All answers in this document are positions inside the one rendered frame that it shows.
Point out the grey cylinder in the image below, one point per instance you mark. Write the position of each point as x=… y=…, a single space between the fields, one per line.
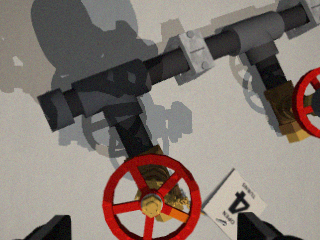
x=315 y=102

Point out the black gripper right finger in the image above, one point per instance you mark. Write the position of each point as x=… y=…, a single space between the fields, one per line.
x=250 y=227

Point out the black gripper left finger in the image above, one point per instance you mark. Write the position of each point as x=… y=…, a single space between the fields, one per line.
x=58 y=228

